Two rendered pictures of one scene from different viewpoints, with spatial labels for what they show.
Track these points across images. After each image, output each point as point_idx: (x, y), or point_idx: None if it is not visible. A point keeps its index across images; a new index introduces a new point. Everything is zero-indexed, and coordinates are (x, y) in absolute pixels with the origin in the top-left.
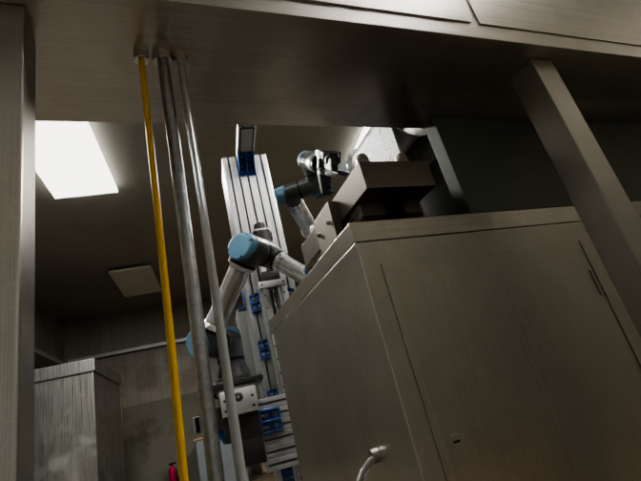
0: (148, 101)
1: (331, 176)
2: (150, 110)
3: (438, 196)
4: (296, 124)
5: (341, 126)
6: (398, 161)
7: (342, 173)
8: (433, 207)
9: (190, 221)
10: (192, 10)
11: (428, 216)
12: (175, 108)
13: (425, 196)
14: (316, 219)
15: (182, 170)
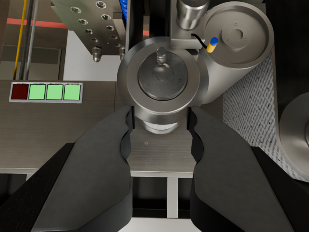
0: (16, 72)
1: (106, 116)
2: (16, 69)
3: (165, 31)
4: (59, 80)
5: (88, 80)
6: (115, 55)
7: (192, 139)
8: (165, 20)
9: (29, 32)
10: None
11: (166, 9)
12: (24, 69)
13: (165, 30)
14: (54, 11)
15: (27, 48)
